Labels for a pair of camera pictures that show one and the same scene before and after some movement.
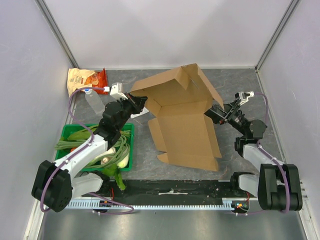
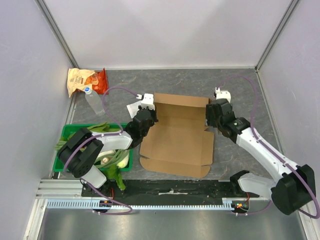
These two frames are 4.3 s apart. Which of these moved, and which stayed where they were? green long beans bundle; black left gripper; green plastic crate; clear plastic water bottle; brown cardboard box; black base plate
Moved: black left gripper; brown cardboard box
Stayed: clear plastic water bottle; green plastic crate; green long beans bundle; black base plate
